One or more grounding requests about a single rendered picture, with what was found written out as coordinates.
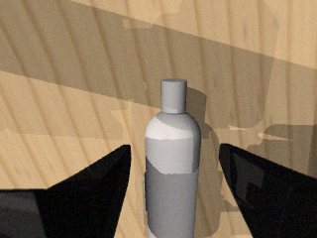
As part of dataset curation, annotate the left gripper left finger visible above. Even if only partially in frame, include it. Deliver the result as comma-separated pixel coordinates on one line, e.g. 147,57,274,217
0,145,132,238

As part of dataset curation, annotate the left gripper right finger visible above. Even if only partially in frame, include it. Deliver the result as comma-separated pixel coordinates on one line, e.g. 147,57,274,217
219,143,317,238

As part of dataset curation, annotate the grey bottle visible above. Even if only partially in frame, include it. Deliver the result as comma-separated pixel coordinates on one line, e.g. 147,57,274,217
144,78,201,238

